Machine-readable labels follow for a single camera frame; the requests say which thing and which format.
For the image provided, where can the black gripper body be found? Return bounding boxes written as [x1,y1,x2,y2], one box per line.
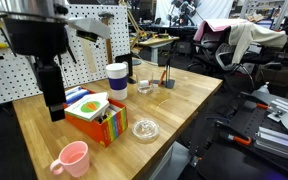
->
[4,18,66,63]

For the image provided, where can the pink plastic mug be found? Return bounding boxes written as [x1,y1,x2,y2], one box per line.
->
[50,141,90,177]

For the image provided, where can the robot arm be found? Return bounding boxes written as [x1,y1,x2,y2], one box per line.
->
[0,0,68,122]

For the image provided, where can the white and blue cup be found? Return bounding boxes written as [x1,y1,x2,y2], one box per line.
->
[106,63,128,100]

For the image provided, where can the white pegboard panel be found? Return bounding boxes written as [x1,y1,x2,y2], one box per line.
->
[0,4,130,104]

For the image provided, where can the white booklet with orange circle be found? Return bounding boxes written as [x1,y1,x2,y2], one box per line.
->
[64,92,109,122]

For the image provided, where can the dark head wooden hammer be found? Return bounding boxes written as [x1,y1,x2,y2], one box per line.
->
[98,11,114,64]

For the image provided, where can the orange rainbow cardboard box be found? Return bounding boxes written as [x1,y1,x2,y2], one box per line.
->
[64,86,128,147]

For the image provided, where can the black metal bookend rear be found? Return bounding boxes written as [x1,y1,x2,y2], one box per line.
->
[114,53,137,85]

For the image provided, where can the wooden desk lamp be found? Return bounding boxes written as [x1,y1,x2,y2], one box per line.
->
[118,0,152,66]

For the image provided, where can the clear drinking glass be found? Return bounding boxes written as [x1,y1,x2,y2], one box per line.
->
[135,68,153,94]

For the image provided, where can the clear glass lid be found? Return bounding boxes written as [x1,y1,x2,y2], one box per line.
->
[132,118,159,141]

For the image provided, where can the black office chair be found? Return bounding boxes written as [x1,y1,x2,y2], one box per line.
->
[187,24,275,89]

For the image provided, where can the pink cloth on chair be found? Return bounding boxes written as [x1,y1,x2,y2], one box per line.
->
[194,19,246,41]

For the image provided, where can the beige cloth on chair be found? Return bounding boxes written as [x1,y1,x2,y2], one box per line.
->
[228,22,287,64]

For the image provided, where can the aluminium extrusion bars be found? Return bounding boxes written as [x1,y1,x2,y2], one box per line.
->
[254,127,288,159]

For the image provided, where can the wooden handle hammer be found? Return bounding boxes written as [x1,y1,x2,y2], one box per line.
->
[81,39,97,73]

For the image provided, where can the orange handled clamp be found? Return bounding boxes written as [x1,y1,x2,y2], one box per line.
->
[214,121,252,146]

